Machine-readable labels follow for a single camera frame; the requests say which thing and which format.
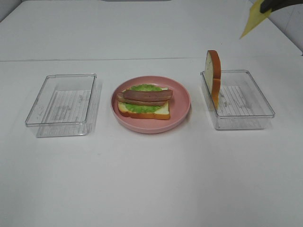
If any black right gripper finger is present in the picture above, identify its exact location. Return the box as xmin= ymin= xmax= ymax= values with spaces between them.
xmin=260 ymin=0 xmax=303 ymax=13

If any yellow cheese slice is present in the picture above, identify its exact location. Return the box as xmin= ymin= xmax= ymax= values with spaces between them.
xmin=240 ymin=0 xmax=272 ymax=39

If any bread slice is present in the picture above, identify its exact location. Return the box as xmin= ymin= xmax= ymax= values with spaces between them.
xmin=204 ymin=50 xmax=221 ymax=109
xmin=116 ymin=88 xmax=170 ymax=120

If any bacon strip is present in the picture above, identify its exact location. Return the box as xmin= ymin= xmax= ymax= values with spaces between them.
xmin=116 ymin=92 xmax=167 ymax=106
xmin=124 ymin=89 xmax=173 ymax=102

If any green lettuce leaf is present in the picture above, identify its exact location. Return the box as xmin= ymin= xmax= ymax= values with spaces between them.
xmin=124 ymin=84 xmax=162 ymax=113

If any right clear plastic container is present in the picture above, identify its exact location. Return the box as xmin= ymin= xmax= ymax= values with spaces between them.
xmin=200 ymin=70 xmax=275 ymax=130

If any clear plastic container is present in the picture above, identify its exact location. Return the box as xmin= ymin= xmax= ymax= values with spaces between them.
xmin=25 ymin=73 xmax=102 ymax=138
xmin=200 ymin=70 xmax=275 ymax=130

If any pink round plate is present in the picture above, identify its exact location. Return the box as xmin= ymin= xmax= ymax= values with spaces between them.
xmin=111 ymin=76 xmax=191 ymax=134

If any left clear plastic container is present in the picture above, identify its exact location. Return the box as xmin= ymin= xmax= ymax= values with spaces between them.
xmin=25 ymin=73 xmax=102 ymax=138

